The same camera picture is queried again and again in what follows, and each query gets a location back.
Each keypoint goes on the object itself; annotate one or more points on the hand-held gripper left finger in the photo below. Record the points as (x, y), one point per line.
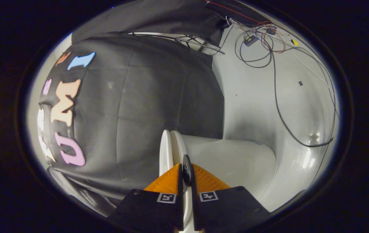
(180, 207)

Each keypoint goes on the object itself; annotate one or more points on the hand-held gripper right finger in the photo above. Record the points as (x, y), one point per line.
(195, 210)

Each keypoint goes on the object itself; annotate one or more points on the white ceramic toilet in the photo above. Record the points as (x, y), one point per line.
(236, 161)

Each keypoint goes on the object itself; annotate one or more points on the black backdrop cloth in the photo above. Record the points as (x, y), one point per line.
(139, 113)

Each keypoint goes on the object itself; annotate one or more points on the black tripod light stand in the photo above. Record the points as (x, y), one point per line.
(171, 37)

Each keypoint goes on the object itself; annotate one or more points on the small black adapter box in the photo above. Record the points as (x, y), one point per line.
(250, 40)

